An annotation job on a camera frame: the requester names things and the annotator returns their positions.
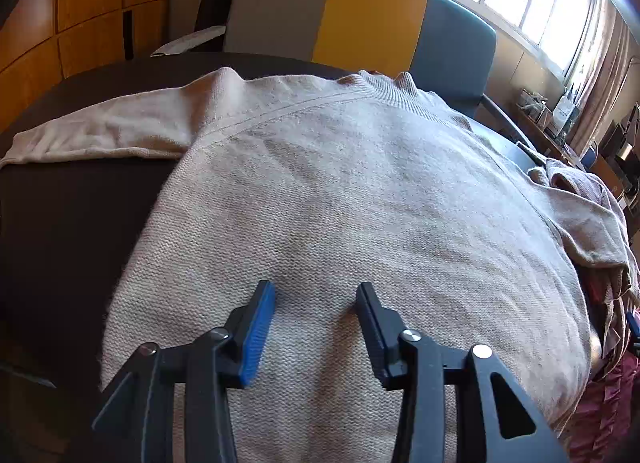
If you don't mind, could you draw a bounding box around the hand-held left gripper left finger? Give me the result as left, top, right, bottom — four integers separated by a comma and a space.
65, 281, 277, 463

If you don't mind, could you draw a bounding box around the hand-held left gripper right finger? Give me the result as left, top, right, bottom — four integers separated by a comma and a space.
355, 282, 571, 463

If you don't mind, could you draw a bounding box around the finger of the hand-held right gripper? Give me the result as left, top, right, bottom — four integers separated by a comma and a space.
624, 309, 640, 359

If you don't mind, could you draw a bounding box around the beige knit sweater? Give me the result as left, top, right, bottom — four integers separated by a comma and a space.
0, 67, 633, 463

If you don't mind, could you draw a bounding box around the red cloth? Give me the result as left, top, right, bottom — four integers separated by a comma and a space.
565, 350, 640, 463

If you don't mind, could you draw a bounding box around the pink knit sweater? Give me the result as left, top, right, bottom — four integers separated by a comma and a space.
545, 158, 640, 309

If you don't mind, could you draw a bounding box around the black appliance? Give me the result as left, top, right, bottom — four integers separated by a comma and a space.
600, 105, 640, 178

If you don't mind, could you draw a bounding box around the wooden side desk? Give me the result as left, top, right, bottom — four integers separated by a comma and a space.
515, 90, 626, 198

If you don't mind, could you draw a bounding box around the small flat object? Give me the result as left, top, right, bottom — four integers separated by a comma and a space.
515, 140, 548, 168

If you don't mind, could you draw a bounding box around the white blue box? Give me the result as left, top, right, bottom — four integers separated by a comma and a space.
552, 93, 581, 140

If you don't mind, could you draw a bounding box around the patterned curtain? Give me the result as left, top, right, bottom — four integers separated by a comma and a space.
565, 0, 640, 158

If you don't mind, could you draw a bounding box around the grey yellow blue sofa bench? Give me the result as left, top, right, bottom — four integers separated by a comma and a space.
152, 0, 538, 164

